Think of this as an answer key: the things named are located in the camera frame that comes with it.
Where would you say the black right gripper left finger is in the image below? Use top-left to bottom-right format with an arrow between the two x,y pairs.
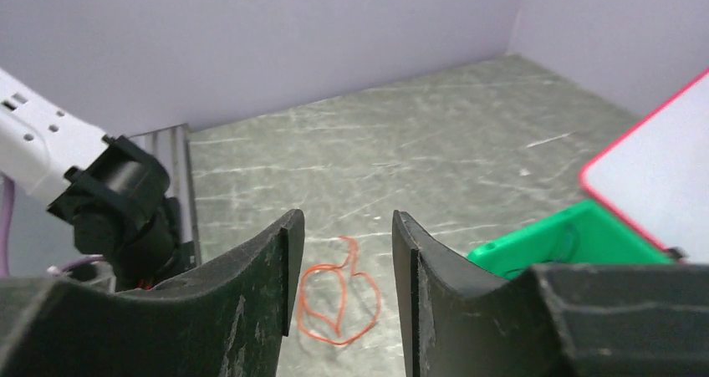
1,209 -> 305,376

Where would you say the pink framed whiteboard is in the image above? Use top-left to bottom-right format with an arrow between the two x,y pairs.
579,71 -> 708,264

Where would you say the green plastic bin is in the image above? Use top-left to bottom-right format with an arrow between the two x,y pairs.
467,200 -> 673,279

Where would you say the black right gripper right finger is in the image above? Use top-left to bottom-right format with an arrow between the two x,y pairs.
391,211 -> 708,376

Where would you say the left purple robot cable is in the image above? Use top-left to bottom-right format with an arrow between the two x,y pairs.
0,175 -> 106,278

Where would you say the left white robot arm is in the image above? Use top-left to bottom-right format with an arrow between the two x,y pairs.
1,72 -> 201,292

